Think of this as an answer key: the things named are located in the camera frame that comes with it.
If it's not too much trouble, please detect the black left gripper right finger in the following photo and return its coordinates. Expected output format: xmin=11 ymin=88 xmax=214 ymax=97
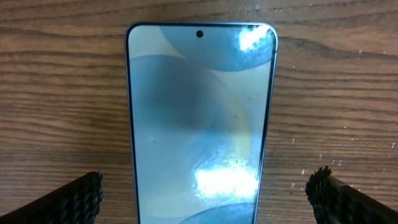
xmin=305 ymin=166 xmax=397 ymax=224

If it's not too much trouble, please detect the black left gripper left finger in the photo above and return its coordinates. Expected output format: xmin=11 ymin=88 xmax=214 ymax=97
xmin=1 ymin=172 xmax=104 ymax=224

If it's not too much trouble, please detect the blue Samsung Galaxy smartphone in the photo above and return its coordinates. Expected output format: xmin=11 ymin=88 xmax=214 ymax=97
xmin=124 ymin=21 xmax=279 ymax=224

